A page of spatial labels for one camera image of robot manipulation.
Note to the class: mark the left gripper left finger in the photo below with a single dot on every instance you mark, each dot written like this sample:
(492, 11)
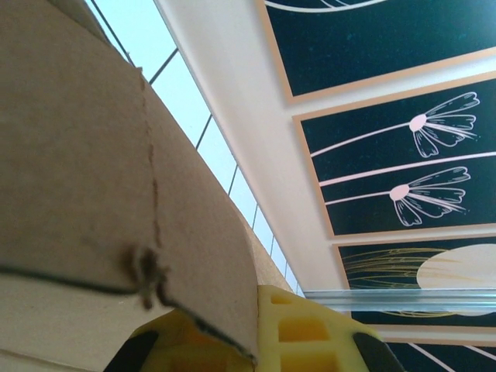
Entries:
(162, 341)

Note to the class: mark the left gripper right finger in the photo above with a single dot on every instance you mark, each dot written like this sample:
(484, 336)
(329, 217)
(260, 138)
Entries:
(310, 333)

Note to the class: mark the brown cardboard box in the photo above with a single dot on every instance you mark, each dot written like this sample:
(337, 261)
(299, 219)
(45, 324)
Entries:
(85, 155)

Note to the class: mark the aluminium frame post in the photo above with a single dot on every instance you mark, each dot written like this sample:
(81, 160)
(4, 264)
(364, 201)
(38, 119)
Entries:
(407, 299)

